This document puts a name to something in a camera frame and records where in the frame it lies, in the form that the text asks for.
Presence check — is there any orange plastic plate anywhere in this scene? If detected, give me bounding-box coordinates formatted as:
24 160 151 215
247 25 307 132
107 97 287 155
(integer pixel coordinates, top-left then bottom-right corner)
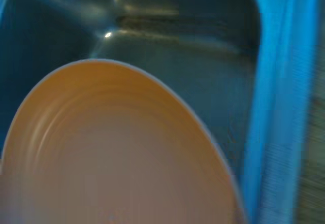
0 58 247 224

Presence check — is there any stainless steel sink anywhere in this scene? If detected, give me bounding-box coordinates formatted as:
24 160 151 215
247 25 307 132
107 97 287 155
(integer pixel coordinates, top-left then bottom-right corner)
0 0 321 224

